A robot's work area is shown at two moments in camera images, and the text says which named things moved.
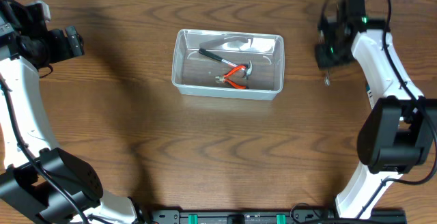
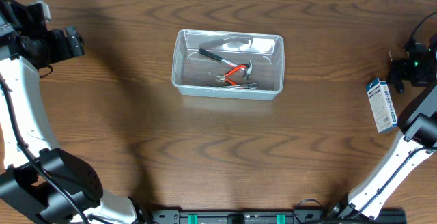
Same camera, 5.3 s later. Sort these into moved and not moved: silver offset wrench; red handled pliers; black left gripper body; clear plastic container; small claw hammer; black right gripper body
Moved: silver offset wrench; black right gripper body
Not moved: small claw hammer; clear plastic container; black left gripper body; red handled pliers
